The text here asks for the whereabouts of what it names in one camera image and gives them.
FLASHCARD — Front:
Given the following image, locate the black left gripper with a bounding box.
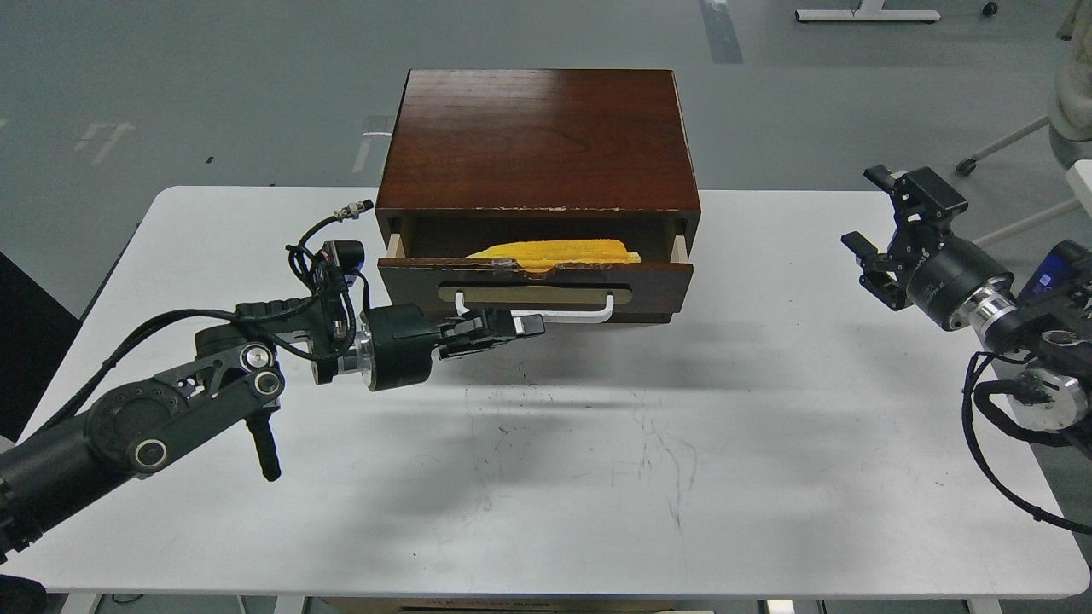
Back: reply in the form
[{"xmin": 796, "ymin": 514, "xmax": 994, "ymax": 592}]
[{"xmin": 368, "ymin": 304, "xmax": 545, "ymax": 392}]

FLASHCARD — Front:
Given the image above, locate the dark wooden cabinet box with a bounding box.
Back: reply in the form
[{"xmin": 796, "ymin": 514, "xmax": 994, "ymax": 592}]
[{"xmin": 375, "ymin": 67, "xmax": 701, "ymax": 244}]

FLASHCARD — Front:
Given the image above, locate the wooden drawer with white handle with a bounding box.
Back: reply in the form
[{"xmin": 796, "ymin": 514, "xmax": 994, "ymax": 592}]
[{"xmin": 377, "ymin": 235, "xmax": 695, "ymax": 324}]

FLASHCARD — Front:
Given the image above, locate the white table base far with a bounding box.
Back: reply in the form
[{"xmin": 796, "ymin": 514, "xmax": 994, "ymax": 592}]
[{"xmin": 794, "ymin": 1, "xmax": 941, "ymax": 24}]

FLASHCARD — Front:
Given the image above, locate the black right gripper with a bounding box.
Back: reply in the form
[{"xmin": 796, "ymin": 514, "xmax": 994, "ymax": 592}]
[{"xmin": 841, "ymin": 165, "xmax": 1014, "ymax": 332}]

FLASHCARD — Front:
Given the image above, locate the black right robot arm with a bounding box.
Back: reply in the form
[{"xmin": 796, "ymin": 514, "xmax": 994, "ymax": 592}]
[{"xmin": 841, "ymin": 165, "xmax": 1091, "ymax": 534}]

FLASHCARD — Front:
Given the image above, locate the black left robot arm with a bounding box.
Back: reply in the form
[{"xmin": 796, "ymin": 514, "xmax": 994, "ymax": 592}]
[{"xmin": 3, "ymin": 200, "xmax": 545, "ymax": 554}]

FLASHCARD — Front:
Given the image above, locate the yellow corn cob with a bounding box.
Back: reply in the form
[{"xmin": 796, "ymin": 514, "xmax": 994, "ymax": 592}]
[{"xmin": 465, "ymin": 240, "xmax": 642, "ymax": 273}]

